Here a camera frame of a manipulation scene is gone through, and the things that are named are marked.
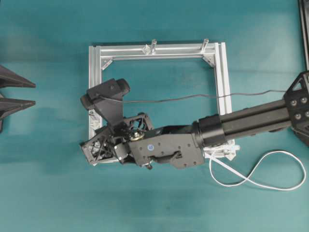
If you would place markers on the black rail top right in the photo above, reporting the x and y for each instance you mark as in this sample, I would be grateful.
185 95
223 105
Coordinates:
304 20

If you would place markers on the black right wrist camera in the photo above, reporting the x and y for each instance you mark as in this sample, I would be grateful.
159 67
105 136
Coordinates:
106 99

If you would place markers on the silver aluminium extrusion frame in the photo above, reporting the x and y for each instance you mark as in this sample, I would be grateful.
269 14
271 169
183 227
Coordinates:
100 57

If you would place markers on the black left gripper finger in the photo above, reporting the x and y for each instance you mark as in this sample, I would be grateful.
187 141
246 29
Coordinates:
10 79
10 106

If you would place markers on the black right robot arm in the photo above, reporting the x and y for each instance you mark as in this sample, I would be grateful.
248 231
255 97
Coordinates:
182 146

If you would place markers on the silver pin top right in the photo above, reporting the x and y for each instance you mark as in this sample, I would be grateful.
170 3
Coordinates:
204 45

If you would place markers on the white cable tie mount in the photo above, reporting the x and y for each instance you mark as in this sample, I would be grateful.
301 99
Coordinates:
93 115
146 49
94 125

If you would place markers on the silver pin top middle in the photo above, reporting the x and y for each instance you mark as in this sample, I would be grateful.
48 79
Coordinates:
153 46

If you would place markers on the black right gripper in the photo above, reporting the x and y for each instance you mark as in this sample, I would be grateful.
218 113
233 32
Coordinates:
110 142

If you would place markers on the silver pin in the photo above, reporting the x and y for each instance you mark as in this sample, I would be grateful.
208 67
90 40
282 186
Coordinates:
204 45
153 46

